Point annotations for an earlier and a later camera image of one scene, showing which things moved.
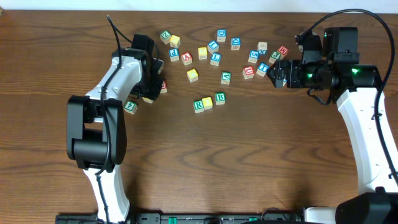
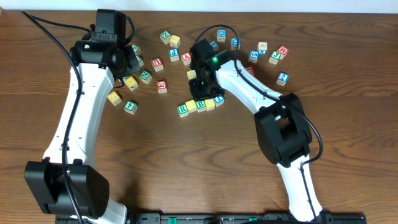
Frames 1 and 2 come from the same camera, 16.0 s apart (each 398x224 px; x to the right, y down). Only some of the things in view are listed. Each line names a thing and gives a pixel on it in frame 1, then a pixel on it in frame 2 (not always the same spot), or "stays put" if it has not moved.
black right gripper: [296, 67] → [198, 95]
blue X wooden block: [262, 48] stays put
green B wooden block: [220, 98] → [201, 106]
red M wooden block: [282, 50] stays put
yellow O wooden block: [208, 102] → [191, 105]
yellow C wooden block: [192, 75] stays put
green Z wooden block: [165, 37] stays put
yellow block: [147, 100] → [209, 104]
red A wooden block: [186, 58] stays put
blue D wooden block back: [221, 35] stays put
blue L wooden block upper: [212, 46] stays put
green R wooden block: [198, 106] → [183, 111]
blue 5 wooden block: [254, 56] stays put
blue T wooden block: [262, 68] → [219, 101]
